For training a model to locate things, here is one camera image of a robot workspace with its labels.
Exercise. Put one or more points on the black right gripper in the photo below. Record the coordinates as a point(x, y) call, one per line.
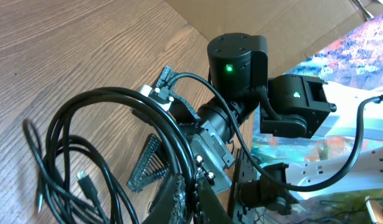
point(209, 152)

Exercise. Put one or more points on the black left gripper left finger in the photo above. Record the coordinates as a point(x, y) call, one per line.
point(170, 203)

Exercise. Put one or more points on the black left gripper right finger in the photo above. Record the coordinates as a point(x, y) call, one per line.
point(206, 206)

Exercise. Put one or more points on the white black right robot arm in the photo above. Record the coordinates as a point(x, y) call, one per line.
point(291, 106)

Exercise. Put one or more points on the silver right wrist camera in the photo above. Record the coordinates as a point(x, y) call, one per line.
point(159, 96)

